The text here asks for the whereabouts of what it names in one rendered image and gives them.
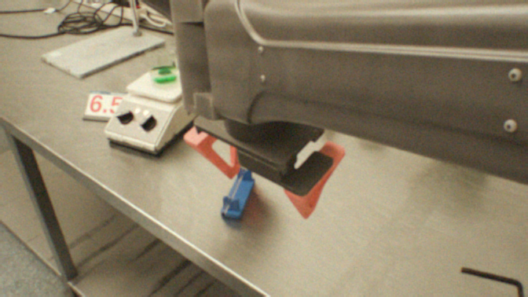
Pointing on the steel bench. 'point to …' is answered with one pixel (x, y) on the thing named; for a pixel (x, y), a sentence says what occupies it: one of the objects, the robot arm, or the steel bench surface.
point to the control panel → (138, 122)
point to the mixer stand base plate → (99, 51)
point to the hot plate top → (143, 87)
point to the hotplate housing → (175, 126)
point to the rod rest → (239, 196)
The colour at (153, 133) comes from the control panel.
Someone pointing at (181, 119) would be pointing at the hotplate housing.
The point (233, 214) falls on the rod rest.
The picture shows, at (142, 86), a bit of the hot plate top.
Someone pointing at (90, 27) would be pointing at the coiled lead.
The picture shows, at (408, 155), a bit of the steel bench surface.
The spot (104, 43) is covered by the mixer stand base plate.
